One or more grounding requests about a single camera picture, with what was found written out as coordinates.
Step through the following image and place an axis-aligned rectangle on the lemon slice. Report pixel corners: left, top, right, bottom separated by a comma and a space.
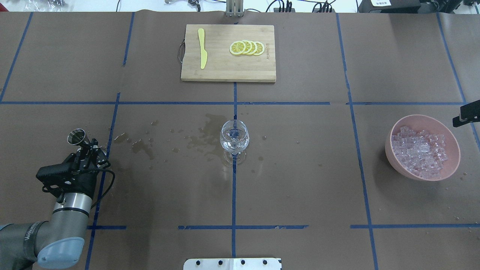
229, 41, 247, 55
242, 40, 252, 54
253, 41, 265, 56
247, 41, 257, 55

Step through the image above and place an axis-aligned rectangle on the clear wine glass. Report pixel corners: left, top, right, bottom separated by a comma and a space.
219, 119, 250, 166

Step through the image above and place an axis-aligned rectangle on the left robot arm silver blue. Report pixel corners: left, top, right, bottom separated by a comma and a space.
0, 136, 111, 270

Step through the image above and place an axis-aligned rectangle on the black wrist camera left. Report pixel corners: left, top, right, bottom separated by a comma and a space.
36, 162, 79, 188

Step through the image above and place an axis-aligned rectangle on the pile of clear ice cubes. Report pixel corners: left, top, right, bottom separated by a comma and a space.
390, 126, 449, 179

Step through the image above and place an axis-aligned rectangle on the bamboo cutting board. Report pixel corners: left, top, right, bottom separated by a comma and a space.
180, 24, 277, 83

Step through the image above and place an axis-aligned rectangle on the yellow plastic knife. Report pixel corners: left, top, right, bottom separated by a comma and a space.
198, 28, 208, 69

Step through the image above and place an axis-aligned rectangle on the steel double jigger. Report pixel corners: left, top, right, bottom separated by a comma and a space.
67, 128, 91, 149

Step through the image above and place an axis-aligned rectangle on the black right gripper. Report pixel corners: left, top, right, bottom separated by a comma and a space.
452, 100, 480, 128

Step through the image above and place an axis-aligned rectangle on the aluminium frame post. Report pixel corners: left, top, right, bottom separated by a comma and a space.
225, 0, 245, 17

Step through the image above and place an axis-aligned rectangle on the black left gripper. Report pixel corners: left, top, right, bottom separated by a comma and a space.
60, 138, 111, 199

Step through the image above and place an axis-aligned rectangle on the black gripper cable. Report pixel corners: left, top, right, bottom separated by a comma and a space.
86, 169, 116, 210

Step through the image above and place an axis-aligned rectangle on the pink plastic bowl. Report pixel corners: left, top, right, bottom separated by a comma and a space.
385, 114, 461, 181

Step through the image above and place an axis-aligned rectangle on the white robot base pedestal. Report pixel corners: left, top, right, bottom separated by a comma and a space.
183, 258, 282, 270

